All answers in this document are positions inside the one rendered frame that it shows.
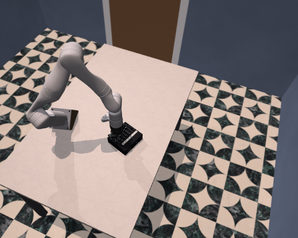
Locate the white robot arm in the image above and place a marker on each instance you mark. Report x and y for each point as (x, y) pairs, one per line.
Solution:
(70, 61)

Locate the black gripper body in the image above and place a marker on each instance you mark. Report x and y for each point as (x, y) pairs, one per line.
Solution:
(114, 130)

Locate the black lighting desk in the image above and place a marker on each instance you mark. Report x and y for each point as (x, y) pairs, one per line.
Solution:
(129, 138)

